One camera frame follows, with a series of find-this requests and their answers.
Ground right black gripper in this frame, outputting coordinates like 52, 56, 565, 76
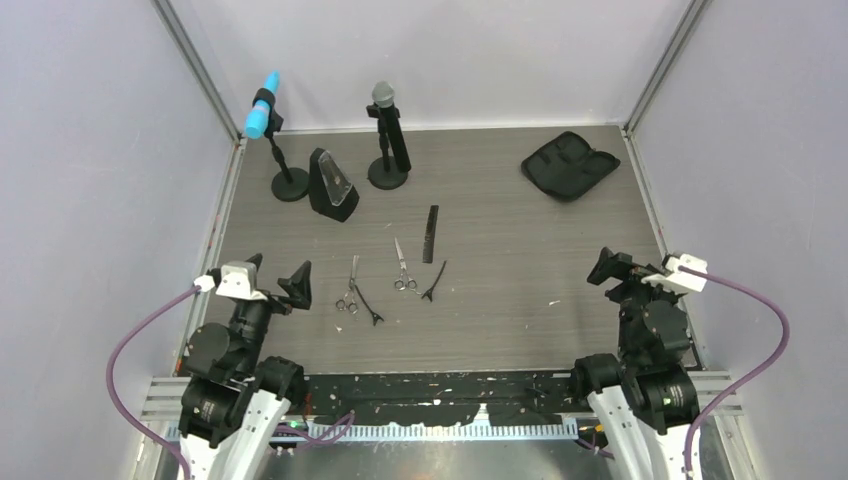
586, 245, 682, 360

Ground black zip tool case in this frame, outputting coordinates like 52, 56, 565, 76
520, 131, 621, 202

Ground black hair clip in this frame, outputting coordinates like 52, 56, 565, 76
421, 260, 448, 302
354, 284, 384, 327

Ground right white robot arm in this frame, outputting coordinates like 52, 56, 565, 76
570, 247, 706, 479

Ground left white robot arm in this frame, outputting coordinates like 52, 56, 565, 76
178, 253, 312, 479

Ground black hair comb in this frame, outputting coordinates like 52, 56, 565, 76
422, 205, 439, 264

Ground left silver scissors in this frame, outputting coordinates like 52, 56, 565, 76
335, 255, 359, 315

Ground silver scissors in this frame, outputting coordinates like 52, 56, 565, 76
394, 238, 418, 292
335, 255, 359, 315

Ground left black mic stand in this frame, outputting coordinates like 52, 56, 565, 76
264, 110, 309, 202

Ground black mic stand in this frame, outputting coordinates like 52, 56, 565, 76
366, 104, 408, 190
264, 110, 309, 202

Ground black metronome clear cover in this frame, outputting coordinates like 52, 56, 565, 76
308, 148, 360, 223

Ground right silver scissors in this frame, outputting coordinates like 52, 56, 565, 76
394, 238, 418, 292

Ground right black mic stand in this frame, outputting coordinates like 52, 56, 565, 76
366, 104, 408, 190

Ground blue microphone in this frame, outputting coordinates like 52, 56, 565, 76
244, 71, 282, 139

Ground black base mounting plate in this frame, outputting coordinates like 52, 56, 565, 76
241, 369, 637, 429

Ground grey black microphone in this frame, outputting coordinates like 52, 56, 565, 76
371, 80, 412, 173

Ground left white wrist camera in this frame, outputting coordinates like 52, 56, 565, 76
215, 261, 268, 301

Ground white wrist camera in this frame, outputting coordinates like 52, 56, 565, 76
215, 261, 268, 301
640, 253, 708, 295

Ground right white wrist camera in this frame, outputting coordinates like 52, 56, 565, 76
640, 253, 708, 295

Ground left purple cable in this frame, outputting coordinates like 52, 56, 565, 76
105, 274, 217, 480

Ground aluminium frame rail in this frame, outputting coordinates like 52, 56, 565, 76
139, 370, 743, 444

